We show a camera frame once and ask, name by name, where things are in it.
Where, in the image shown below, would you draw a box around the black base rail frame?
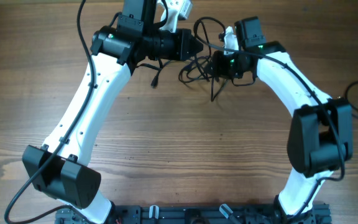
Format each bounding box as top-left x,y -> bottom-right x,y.
55,204 -> 332,224

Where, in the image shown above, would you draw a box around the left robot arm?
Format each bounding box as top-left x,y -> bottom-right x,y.
22,0 -> 203,223

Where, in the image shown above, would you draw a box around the black USB cable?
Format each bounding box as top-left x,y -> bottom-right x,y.
150,55 -> 229,103

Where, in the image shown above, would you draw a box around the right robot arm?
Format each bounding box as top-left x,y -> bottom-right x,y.
212,17 -> 353,223

